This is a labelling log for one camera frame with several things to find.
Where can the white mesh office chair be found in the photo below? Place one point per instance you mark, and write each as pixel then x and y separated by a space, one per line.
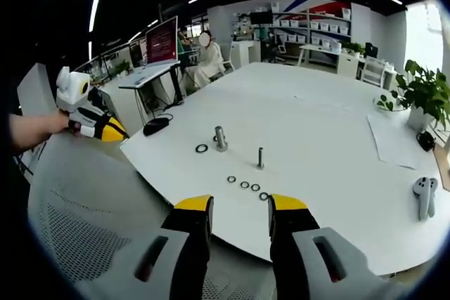
pixel 88 201

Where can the shelf with white bins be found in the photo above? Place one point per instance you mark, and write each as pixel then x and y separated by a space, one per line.
pixel 313 29

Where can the black computer mouse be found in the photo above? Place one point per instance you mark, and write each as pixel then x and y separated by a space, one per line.
pixel 154 126

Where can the computer monitor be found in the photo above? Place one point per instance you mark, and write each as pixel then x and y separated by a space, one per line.
pixel 161 41

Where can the white slatted chair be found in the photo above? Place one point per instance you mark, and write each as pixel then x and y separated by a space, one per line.
pixel 373 70

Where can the small black device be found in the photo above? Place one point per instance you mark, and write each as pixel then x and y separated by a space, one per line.
pixel 426 140

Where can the grey handheld controller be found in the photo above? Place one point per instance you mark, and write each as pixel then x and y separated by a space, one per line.
pixel 425 196

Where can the white side table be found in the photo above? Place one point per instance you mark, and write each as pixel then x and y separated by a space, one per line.
pixel 316 52

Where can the white standing desk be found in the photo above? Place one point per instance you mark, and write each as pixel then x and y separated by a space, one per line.
pixel 151 74

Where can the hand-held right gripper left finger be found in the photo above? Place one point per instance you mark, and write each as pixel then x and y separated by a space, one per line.
pixel 190 244

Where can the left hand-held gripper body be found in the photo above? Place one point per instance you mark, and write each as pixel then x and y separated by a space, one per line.
pixel 72 91

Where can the white panel board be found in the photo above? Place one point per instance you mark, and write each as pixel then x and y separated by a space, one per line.
pixel 35 91

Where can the black screen on stand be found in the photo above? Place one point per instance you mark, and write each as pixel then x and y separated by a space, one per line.
pixel 261 18

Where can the white paper sheet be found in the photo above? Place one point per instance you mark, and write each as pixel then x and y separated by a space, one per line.
pixel 388 138

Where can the small threaded metal stud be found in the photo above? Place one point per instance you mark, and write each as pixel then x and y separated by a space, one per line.
pixel 260 157

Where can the large threaded metal stud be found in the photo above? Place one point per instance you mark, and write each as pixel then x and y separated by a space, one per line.
pixel 220 137

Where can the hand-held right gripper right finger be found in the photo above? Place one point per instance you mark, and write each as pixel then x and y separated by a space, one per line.
pixel 295 244

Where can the small metal washer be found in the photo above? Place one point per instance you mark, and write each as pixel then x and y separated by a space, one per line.
pixel 255 186
pixel 264 195
pixel 231 179
pixel 244 184

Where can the green plant in white pot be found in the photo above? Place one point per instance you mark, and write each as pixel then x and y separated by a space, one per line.
pixel 427 92

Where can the white cabinet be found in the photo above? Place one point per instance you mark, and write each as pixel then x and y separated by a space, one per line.
pixel 246 53

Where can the small plant in white dish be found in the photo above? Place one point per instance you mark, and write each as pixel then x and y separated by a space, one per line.
pixel 386 103

